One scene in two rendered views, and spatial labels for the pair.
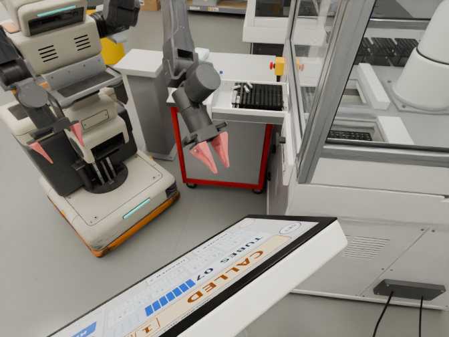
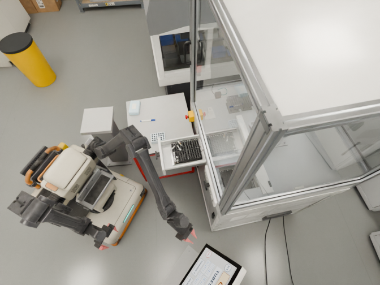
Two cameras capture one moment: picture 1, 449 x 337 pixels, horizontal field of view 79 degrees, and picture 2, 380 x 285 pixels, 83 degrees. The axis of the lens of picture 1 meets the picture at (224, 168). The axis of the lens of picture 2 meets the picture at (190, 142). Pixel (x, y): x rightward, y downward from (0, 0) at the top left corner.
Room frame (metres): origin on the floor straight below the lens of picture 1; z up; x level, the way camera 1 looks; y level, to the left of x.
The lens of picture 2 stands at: (0.33, 0.05, 2.43)
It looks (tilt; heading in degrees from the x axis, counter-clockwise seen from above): 61 degrees down; 343
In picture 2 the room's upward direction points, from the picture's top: 1 degrees counter-clockwise
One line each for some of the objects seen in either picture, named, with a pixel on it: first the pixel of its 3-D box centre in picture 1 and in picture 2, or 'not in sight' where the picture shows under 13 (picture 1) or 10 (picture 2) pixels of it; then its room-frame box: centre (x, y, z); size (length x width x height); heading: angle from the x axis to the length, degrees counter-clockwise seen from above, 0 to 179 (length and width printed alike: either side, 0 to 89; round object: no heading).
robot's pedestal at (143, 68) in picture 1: (154, 109); (110, 139); (1.73, 0.53, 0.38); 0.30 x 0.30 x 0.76; 78
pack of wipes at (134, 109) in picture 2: (198, 55); (134, 107); (1.73, 0.17, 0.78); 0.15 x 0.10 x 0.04; 161
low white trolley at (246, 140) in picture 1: (226, 126); (163, 141); (1.51, -0.02, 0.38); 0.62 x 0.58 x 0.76; 173
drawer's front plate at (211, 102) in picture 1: (214, 95); (161, 155); (1.11, 0.05, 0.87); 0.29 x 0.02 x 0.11; 173
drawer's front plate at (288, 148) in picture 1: (286, 147); (210, 185); (0.76, -0.23, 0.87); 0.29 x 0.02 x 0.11; 173
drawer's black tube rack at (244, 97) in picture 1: (256, 99); (186, 151); (1.08, -0.15, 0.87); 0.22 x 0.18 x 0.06; 83
